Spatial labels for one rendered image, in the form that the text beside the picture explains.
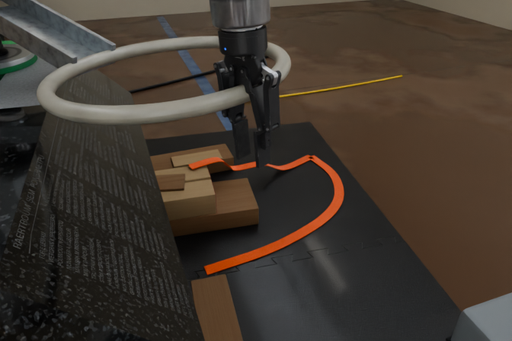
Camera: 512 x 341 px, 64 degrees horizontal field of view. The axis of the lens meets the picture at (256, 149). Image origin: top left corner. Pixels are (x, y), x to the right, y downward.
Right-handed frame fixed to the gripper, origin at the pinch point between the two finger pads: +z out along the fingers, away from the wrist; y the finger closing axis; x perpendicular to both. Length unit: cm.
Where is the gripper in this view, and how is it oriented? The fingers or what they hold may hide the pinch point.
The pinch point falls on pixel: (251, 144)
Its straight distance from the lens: 71.5
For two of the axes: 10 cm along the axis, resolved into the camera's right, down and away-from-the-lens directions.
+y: -7.1, -2.8, 6.5
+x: -7.0, 3.8, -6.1
